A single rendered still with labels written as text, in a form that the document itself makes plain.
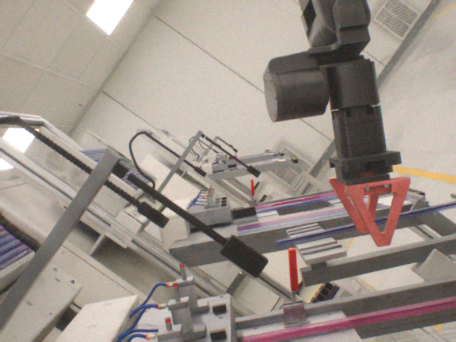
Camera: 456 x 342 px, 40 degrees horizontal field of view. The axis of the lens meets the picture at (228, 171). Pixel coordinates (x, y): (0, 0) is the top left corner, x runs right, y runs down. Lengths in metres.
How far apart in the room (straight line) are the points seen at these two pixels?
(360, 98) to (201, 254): 1.07
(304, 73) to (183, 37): 7.75
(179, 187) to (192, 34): 3.55
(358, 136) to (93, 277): 1.17
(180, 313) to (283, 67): 0.30
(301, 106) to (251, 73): 7.68
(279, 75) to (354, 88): 0.08
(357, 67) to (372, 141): 0.08
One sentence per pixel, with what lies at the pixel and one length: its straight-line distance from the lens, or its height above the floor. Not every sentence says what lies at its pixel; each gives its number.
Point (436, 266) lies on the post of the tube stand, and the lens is 1.28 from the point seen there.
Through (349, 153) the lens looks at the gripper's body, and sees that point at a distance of 0.72.
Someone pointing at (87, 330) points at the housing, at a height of 1.27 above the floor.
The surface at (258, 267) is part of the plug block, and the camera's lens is 0.63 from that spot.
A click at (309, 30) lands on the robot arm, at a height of 1.25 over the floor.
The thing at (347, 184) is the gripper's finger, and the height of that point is 1.13.
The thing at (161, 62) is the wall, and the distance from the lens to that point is 8.43.
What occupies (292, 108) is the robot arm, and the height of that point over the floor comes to 1.22.
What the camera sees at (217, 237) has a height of 1.21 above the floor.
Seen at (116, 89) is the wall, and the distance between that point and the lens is 8.48.
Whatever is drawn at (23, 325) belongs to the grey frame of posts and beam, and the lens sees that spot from 0.79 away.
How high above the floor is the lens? 1.26
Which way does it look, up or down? 2 degrees down
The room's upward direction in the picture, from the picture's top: 55 degrees counter-clockwise
